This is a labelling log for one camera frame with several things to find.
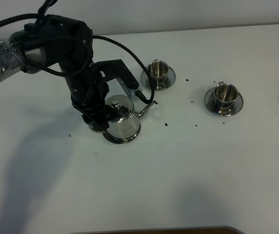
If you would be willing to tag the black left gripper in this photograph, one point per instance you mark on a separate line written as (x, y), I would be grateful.
(88, 91)

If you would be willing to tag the stainless steel teapot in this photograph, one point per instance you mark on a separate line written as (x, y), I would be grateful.
(122, 115)

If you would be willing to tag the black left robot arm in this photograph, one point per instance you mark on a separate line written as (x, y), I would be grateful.
(62, 47)

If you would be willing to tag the steel teapot saucer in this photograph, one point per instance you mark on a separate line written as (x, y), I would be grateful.
(119, 136)

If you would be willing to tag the left stainless steel teacup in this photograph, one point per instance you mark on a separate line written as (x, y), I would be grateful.
(158, 71)

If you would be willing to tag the stainless steel teacup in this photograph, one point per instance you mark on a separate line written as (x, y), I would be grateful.
(158, 71)
(223, 99)

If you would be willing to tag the right stainless steel teacup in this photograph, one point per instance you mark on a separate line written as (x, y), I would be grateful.
(223, 99)

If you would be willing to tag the left steel cup saucer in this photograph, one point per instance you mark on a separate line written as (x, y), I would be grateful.
(171, 78)

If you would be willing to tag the steel cup saucer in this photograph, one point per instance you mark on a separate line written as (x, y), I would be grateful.
(171, 78)
(237, 104)

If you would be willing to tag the right steel cup saucer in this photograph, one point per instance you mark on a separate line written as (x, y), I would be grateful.
(237, 104)

